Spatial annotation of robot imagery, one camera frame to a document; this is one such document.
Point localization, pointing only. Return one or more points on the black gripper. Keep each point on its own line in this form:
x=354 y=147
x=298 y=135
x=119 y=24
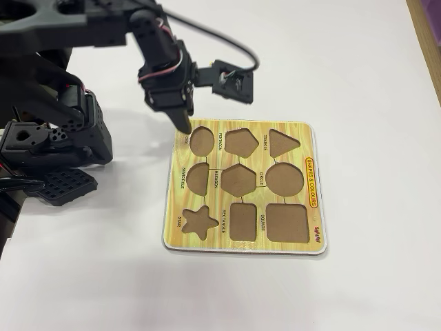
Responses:
x=167 y=101

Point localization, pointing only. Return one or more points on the black robot base with clamp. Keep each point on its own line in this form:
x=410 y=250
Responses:
x=79 y=145

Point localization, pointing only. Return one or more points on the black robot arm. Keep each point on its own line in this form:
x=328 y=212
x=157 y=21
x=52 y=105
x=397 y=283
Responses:
x=51 y=24

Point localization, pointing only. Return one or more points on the wooden shape puzzle board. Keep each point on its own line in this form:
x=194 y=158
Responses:
x=213 y=234

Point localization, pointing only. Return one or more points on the purple background object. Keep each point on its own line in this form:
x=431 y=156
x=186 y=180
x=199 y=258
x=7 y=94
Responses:
x=429 y=7

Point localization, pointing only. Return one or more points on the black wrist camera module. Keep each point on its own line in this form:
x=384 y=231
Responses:
x=237 y=84

